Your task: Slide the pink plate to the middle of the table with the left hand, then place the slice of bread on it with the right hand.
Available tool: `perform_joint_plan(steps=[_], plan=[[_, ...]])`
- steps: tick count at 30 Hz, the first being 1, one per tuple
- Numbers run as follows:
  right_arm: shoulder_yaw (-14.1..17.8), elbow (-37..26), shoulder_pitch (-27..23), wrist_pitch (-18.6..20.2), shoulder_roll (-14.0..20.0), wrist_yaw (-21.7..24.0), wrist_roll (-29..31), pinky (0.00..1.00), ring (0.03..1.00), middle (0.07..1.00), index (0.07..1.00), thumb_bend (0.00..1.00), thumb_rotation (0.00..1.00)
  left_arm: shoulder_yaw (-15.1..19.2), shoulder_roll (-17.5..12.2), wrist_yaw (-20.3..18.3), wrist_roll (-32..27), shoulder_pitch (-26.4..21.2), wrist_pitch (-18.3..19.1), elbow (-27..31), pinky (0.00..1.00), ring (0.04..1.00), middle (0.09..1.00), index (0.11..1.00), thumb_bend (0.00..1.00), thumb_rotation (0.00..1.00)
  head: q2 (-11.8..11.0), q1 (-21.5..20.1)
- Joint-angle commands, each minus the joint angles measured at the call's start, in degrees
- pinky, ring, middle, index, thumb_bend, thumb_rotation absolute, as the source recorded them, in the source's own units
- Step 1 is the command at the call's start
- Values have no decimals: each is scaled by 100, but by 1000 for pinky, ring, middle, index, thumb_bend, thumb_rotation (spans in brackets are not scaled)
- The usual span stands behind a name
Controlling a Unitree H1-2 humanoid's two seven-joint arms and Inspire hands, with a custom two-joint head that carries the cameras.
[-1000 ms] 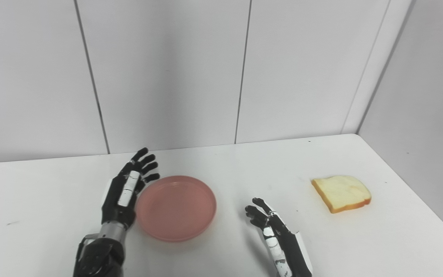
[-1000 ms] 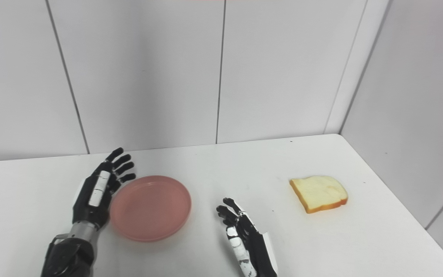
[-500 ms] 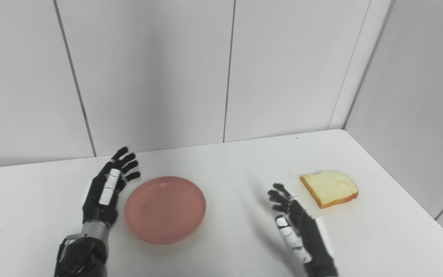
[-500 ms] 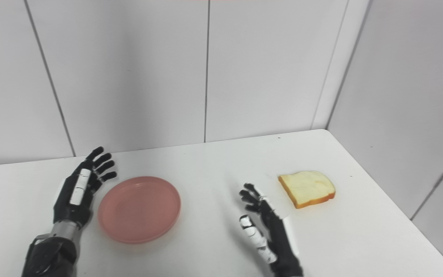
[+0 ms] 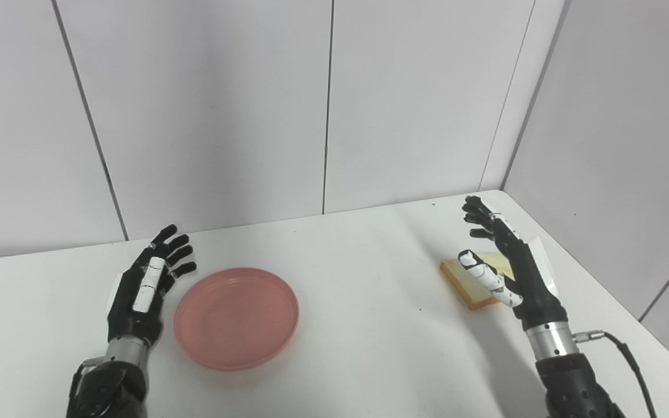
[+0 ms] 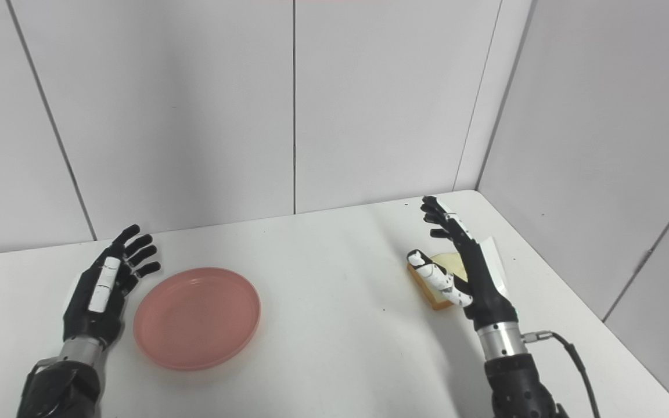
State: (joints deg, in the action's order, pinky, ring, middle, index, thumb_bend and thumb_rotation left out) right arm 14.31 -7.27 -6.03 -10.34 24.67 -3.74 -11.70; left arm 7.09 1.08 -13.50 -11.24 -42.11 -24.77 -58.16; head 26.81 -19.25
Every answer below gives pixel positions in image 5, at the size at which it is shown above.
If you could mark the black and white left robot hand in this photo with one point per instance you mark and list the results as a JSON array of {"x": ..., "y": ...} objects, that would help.
[{"x": 125, "y": 313}]

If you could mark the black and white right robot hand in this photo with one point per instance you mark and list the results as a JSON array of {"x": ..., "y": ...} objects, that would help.
[{"x": 532, "y": 284}]

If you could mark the slice of white bread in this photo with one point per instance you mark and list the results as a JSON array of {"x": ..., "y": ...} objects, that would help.
[{"x": 465, "y": 284}]

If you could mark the pink round plate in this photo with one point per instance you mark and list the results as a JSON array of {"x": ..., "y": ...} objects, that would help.
[{"x": 236, "y": 316}]

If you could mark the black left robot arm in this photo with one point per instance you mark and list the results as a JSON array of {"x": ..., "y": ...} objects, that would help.
[{"x": 108, "y": 389}]

